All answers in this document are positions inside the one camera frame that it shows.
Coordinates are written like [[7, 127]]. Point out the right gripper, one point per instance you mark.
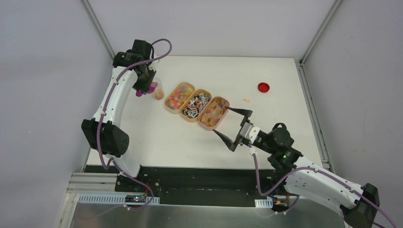
[[229, 143]]

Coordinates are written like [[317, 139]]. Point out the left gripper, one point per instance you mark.
[[144, 83]]

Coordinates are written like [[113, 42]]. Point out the magenta plastic scoop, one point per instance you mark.
[[151, 88]]

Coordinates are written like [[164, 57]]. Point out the clear plastic jar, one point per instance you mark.
[[157, 87]]

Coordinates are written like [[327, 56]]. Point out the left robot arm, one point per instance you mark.
[[130, 72]]

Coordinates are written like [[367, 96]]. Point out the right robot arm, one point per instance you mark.
[[297, 174]]

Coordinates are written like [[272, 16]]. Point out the tray of popsicle candies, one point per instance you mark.
[[213, 113]]

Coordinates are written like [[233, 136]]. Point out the tray of gummy candies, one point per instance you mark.
[[178, 97]]

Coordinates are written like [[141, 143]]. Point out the tray of lollipop candies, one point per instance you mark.
[[197, 102]]

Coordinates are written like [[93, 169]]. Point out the red jar lid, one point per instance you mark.
[[263, 87]]

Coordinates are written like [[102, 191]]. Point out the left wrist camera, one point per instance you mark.
[[153, 65]]

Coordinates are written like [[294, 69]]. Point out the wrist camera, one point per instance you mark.
[[252, 134], [153, 65]]

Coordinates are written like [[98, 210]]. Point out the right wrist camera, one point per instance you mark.
[[252, 134]]

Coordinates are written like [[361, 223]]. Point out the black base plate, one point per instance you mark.
[[195, 186]]

